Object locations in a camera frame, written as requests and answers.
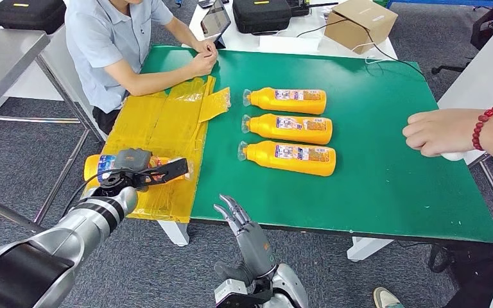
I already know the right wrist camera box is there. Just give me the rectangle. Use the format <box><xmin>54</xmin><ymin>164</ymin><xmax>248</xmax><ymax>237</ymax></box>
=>
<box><xmin>213</xmin><ymin>278</ymin><xmax>273</xmax><ymax>308</ymax></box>

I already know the black radio device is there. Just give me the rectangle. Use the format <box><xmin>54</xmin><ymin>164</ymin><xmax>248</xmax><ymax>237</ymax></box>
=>
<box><xmin>288</xmin><ymin>0</ymin><xmax>339</xmax><ymax>18</ymax></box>

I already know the black carrying case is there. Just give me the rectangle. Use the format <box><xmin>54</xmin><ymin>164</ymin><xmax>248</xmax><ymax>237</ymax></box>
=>
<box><xmin>232</xmin><ymin>0</ymin><xmax>293</xmax><ymax>35</ymax></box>
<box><xmin>0</xmin><ymin>0</ymin><xmax>67</xmax><ymax>35</ymax></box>

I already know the black office chair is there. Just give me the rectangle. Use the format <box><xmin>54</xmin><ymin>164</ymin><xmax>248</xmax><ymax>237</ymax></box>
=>
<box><xmin>430</xmin><ymin>0</ymin><xmax>493</xmax><ymax>75</ymax></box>

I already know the black bag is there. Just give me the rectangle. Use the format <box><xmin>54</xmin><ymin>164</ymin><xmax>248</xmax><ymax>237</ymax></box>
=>
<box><xmin>427</xmin><ymin>216</ymin><xmax>493</xmax><ymax>277</ymax></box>

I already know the red bead bracelet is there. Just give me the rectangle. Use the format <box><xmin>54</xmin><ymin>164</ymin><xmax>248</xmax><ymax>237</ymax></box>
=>
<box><xmin>472</xmin><ymin>105</ymin><xmax>493</xmax><ymax>152</ymax></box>

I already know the white desk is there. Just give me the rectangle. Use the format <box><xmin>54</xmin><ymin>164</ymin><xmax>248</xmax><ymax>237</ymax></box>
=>
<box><xmin>181</xmin><ymin>0</ymin><xmax>399</xmax><ymax>61</ymax></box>

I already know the brown cardboard box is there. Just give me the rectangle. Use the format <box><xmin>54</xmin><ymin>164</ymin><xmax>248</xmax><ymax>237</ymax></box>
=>
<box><xmin>324</xmin><ymin>0</ymin><xmax>399</xmax><ymax>55</ymax></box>

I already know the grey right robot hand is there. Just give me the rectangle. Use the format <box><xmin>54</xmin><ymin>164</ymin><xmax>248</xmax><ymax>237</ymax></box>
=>
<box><xmin>212</xmin><ymin>194</ymin><xmax>279</xmax><ymax>285</ymax></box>

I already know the white side table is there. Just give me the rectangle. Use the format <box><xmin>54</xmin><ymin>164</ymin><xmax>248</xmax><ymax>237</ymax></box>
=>
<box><xmin>437</xmin><ymin>12</ymin><xmax>493</xmax><ymax>218</ymax></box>
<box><xmin>4</xmin><ymin>23</ymin><xmax>108</xmax><ymax>143</ymax></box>

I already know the white cable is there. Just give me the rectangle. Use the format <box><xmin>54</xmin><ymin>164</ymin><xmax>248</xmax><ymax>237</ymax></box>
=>
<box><xmin>350</xmin><ymin>40</ymin><xmax>396</xmax><ymax>67</ymax></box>

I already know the grey steel table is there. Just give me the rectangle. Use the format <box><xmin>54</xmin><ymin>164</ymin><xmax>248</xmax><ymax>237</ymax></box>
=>
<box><xmin>0</xmin><ymin>27</ymin><xmax>107</xmax><ymax>241</ymax></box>

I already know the white table leg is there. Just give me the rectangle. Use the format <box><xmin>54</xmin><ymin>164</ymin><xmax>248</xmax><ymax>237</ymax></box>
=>
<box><xmin>157</xmin><ymin>220</ymin><xmax>191</xmax><ymax>248</ymax></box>
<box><xmin>347</xmin><ymin>235</ymin><xmax>394</xmax><ymax>262</ymax></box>

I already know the blue steel rack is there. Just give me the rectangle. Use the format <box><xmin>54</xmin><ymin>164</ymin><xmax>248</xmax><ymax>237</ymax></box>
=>
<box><xmin>385</xmin><ymin>0</ymin><xmax>493</xmax><ymax>10</ymax></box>

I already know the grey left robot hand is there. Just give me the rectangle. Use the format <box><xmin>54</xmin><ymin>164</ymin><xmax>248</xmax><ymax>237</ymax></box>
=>
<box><xmin>110</xmin><ymin>147</ymin><xmax>154</xmax><ymax>175</ymax></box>

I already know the person's hand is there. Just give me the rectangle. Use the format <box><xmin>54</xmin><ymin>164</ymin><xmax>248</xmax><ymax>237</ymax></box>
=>
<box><xmin>401</xmin><ymin>108</ymin><xmax>485</xmax><ymax>159</ymax></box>

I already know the dark tablet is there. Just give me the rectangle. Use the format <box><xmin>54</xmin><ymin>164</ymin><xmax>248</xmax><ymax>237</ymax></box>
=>
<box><xmin>200</xmin><ymin>0</ymin><xmax>232</xmax><ymax>49</ymax></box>

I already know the person's right hand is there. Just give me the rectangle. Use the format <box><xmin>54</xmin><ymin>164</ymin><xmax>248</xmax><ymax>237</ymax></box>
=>
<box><xmin>187</xmin><ymin>51</ymin><xmax>219</xmax><ymax>78</ymax></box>

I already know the black cable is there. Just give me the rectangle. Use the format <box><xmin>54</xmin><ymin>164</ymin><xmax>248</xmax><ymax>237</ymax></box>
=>
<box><xmin>296</xmin><ymin>17</ymin><xmax>427</xmax><ymax>81</ymax></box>

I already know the yellow taped cardboard sheet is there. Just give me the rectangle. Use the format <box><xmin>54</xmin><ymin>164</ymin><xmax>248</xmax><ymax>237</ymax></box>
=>
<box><xmin>80</xmin><ymin>75</ymin><xmax>232</xmax><ymax>225</ymax></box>

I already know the person's left hand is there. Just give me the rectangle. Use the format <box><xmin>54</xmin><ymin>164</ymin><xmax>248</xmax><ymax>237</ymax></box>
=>
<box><xmin>191</xmin><ymin>38</ymin><xmax>219</xmax><ymax>56</ymax></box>

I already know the dark smartphone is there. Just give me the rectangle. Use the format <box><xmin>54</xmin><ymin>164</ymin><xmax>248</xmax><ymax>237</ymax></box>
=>
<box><xmin>197</xmin><ymin>0</ymin><xmax>230</xmax><ymax>10</ymax></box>

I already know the orange detergent bottle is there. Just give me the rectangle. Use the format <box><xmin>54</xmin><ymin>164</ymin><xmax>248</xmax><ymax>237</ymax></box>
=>
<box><xmin>242</xmin><ymin>87</ymin><xmax>327</xmax><ymax>116</ymax></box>
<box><xmin>237</xmin><ymin>140</ymin><xmax>337</xmax><ymax>178</ymax></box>
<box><xmin>82</xmin><ymin>153</ymin><xmax>194</xmax><ymax>188</ymax></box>
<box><xmin>241</xmin><ymin>113</ymin><xmax>334</xmax><ymax>146</ymax></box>

